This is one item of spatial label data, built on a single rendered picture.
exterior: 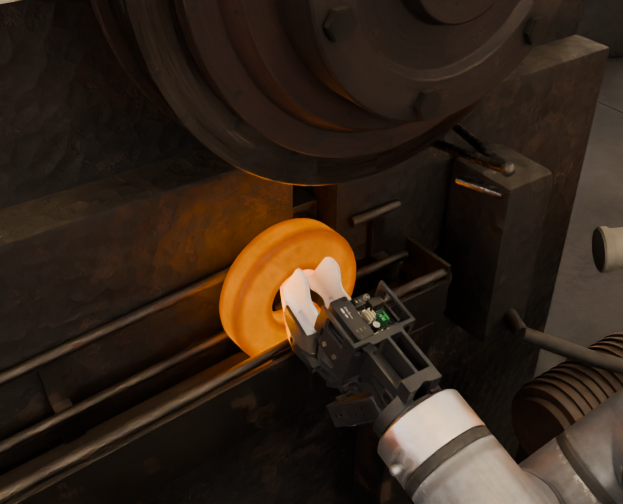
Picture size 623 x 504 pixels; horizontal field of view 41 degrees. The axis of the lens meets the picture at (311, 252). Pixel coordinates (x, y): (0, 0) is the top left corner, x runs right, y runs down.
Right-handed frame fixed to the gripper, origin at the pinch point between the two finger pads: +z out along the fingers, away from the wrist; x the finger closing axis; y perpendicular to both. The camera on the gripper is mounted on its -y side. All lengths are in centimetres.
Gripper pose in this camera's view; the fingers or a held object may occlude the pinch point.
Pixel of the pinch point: (290, 276)
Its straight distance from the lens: 85.6
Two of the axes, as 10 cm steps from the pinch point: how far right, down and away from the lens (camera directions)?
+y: 1.7, -6.5, -7.4
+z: -5.5, -6.9, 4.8
